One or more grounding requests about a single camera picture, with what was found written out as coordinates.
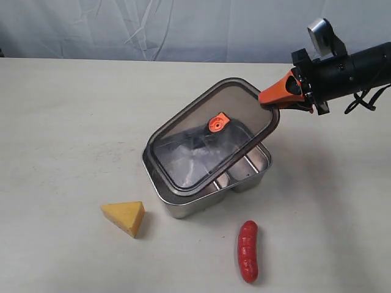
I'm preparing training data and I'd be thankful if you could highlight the steel two-compartment lunch box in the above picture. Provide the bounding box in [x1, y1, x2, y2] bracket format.
[142, 143, 272, 219]

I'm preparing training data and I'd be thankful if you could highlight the light blue backdrop cloth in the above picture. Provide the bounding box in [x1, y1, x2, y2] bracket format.
[1, 1, 390, 63]

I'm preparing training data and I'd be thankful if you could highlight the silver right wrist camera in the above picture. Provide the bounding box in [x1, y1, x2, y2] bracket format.
[307, 18, 348, 57]

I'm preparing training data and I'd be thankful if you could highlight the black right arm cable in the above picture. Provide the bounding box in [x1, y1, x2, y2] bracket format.
[344, 85, 389, 115]

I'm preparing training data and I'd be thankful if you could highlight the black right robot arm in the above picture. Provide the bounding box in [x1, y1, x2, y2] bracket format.
[258, 43, 390, 115]

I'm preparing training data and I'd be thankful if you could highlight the yellow cheese wedge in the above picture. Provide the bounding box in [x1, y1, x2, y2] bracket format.
[100, 201, 145, 238]

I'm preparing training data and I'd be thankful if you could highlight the red sausage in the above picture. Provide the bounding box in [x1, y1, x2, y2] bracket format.
[237, 220, 258, 283]

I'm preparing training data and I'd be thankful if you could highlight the dark transparent lid orange valve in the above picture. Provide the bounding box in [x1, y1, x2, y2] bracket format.
[145, 78, 280, 197]

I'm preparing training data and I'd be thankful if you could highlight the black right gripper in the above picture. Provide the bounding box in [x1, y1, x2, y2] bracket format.
[258, 49, 354, 115]

